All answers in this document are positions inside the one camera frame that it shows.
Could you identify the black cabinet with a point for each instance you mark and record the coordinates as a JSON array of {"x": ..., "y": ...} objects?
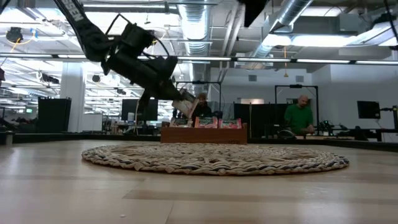
[{"x": 54, "y": 115}]

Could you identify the round woven placemat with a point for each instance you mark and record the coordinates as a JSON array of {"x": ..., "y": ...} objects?
[{"x": 214, "y": 158}]

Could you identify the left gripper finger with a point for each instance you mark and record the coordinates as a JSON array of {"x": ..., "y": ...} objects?
[
  {"x": 143, "y": 100},
  {"x": 164, "y": 93}
]

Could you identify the overhead light bar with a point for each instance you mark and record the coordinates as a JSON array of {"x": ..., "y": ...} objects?
[{"x": 264, "y": 59}]

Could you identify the red tea packet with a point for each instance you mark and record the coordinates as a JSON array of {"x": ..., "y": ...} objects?
[{"x": 230, "y": 124}]

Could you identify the white pillar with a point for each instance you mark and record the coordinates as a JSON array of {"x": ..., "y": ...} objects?
[{"x": 73, "y": 99}]

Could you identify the small black monitor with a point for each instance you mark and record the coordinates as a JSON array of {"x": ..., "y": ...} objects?
[{"x": 368, "y": 109}]

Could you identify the wooden compartment box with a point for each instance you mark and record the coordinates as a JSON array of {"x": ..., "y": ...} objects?
[{"x": 203, "y": 136}]

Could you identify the black background robot arm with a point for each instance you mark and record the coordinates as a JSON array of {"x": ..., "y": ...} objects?
[
  {"x": 7, "y": 124},
  {"x": 332, "y": 126}
]

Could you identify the silver ventilation duct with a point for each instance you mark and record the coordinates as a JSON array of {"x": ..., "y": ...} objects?
[
  {"x": 196, "y": 25},
  {"x": 292, "y": 9}
]

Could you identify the person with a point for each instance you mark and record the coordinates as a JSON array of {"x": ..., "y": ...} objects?
[
  {"x": 298, "y": 116},
  {"x": 203, "y": 110}
]

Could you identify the black desk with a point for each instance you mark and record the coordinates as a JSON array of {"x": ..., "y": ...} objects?
[{"x": 379, "y": 132}]

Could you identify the black partition wall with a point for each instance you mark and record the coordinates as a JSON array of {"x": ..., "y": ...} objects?
[{"x": 258, "y": 121}]

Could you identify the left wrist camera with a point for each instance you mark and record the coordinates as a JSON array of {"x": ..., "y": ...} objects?
[{"x": 166, "y": 67}]

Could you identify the black computer monitor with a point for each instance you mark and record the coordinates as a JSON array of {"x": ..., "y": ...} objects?
[{"x": 130, "y": 110}]

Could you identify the white bottle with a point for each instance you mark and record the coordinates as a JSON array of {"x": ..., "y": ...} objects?
[{"x": 131, "y": 119}]

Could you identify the orange tea packet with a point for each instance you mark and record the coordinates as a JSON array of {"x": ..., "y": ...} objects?
[{"x": 206, "y": 123}]

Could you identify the wall air vent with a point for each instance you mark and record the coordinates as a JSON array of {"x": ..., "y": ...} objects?
[
  {"x": 252, "y": 78},
  {"x": 299, "y": 78}
]

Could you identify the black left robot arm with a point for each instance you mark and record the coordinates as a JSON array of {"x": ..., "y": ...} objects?
[{"x": 90, "y": 37}]

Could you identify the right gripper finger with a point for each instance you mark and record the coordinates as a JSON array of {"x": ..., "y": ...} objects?
[{"x": 253, "y": 11}]

